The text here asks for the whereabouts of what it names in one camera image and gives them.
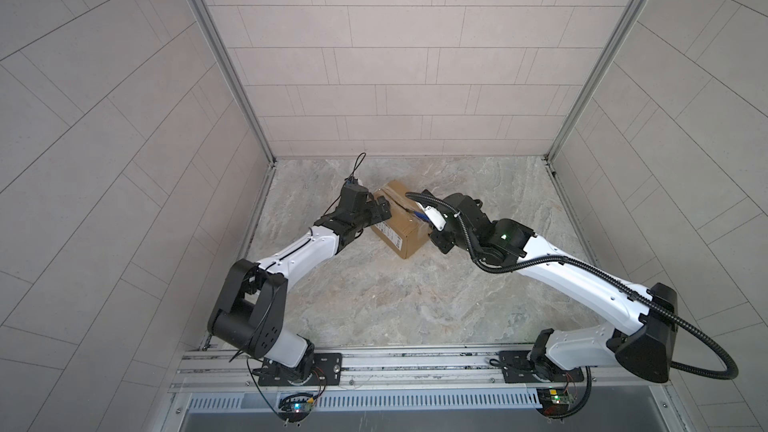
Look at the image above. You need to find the brown cardboard express box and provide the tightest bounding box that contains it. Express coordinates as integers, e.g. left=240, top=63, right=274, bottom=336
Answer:
left=372, top=180, right=431, bottom=259

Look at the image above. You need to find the blue utility knife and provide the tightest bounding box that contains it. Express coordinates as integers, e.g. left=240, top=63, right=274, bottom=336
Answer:
left=413, top=210, right=430, bottom=223

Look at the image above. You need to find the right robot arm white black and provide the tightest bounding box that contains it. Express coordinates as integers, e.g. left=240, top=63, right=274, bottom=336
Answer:
left=422, top=193, right=677, bottom=383

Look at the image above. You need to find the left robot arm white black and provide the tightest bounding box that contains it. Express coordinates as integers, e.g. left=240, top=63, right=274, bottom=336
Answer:
left=207, top=178, right=391, bottom=380

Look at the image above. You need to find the right green circuit board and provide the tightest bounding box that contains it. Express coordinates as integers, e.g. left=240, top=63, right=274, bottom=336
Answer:
left=536, top=388, right=573, bottom=417

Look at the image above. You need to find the green circuit board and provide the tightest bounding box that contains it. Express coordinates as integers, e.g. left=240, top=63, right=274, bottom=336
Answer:
left=536, top=388, right=573, bottom=417
left=278, top=392, right=317, bottom=423

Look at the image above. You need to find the left green circuit board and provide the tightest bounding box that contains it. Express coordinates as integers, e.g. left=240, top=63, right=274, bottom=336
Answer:
left=278, top=392, right=317, bottom=423

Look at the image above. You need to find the white ventilation grille strip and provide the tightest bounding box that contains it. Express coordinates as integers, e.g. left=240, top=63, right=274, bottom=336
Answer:
left=187, top=388, right=542, bottom=413

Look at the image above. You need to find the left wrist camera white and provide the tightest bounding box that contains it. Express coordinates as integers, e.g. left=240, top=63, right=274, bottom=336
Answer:
left=341, top=175, right=368, bottom=195

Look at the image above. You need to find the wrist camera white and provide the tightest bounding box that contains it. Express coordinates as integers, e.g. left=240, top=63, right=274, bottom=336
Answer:
left=341, top=175, right=368, bottom=195
left=422, top=205, right=446, bottom=231

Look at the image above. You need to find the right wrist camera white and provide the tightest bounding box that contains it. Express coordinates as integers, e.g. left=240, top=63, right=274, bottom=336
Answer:
left=422, top=205, right=446, bottom=231

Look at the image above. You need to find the black corrugated cable conduit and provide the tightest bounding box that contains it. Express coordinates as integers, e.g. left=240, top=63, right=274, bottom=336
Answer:
left=405, top=190, right=740, bottom=420

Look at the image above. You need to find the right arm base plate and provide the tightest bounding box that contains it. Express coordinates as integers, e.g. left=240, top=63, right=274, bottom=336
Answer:
left=489, top=350, right=585, bottom=383

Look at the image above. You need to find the aluminium mounting rail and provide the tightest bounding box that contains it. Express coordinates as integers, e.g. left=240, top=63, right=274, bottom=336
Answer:
left=170, top=344, right=668, bottom=394

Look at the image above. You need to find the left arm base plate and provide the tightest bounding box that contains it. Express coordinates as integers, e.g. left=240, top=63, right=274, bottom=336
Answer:
left=257, top=353, right=343, bottom=387

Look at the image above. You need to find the left aluminium corner post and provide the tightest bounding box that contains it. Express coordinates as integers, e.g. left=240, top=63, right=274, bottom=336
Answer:
left=166, top=0, right=277, bottom=164

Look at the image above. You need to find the aluminium corner post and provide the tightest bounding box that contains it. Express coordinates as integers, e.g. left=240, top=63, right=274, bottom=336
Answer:
left=545, top=0, right=676, bottom=162
left=166, top=0, right=277, bottom=164

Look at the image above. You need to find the right aluminium corner post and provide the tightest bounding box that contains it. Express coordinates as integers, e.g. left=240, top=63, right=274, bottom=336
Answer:
left=545, top=0, right=676, bottom=162

